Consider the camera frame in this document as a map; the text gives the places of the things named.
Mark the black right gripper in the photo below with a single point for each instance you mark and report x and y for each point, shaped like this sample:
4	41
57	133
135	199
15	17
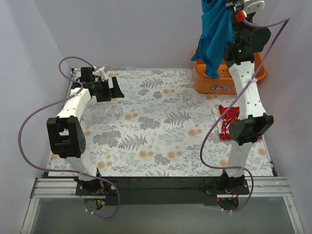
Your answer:
232	4

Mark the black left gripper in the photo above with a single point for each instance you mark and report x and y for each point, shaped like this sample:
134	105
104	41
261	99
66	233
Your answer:
106	91

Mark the teal blue t shirt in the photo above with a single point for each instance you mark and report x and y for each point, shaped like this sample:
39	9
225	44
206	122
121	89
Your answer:
216	33

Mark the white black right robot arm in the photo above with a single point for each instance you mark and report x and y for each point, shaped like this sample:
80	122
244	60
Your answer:
253	120

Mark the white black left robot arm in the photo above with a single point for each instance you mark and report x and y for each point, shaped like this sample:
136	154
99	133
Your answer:
66	136

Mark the floral patterned table mat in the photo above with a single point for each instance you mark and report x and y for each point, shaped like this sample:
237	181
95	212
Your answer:
162	127

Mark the orange plastic basket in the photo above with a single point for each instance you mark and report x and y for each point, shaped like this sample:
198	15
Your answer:
231	81

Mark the folded red printed t shirt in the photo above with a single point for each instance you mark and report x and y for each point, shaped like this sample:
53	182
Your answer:
230	117

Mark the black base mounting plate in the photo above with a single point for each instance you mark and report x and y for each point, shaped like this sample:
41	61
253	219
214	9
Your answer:
161	190

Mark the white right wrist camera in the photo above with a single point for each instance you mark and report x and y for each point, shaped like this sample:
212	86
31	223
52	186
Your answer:
247	7

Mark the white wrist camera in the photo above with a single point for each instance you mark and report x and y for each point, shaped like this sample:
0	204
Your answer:
247	7
101	72

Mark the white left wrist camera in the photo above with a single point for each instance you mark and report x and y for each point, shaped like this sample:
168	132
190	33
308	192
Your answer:
101	72

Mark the aluminium frame rail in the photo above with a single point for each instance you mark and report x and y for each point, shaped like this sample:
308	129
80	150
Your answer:
66	188

